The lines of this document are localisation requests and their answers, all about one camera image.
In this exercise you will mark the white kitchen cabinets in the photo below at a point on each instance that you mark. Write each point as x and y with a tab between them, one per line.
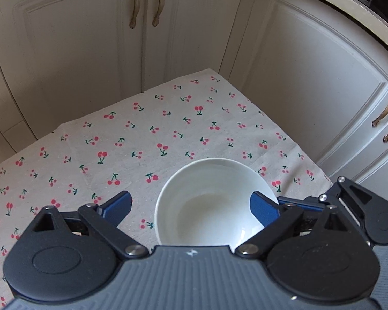
319	67

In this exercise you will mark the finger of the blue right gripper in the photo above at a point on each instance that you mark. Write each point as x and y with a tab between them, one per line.
310	203

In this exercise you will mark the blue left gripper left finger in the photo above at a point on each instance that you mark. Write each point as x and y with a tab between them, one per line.
110	213

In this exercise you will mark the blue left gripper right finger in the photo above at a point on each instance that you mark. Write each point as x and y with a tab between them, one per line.
266	210

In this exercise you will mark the white bowl front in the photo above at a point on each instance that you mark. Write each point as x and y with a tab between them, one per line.
206	203

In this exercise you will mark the cherry print tablecloth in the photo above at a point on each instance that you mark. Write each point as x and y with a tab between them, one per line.
137	144

